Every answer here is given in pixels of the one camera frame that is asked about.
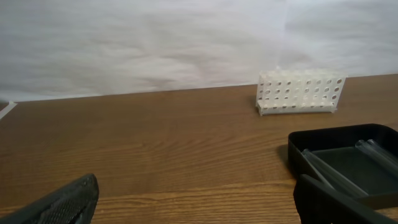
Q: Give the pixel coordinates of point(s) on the black tray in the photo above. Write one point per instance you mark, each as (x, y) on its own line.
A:
(342, 165)

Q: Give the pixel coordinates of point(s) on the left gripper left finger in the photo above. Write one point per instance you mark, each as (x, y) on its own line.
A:
(62, 205)

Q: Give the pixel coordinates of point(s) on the white test tube rack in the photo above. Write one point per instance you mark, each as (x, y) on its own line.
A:
(298, 107)

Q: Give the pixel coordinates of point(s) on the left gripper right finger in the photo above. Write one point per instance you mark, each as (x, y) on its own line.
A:
(323, 205)

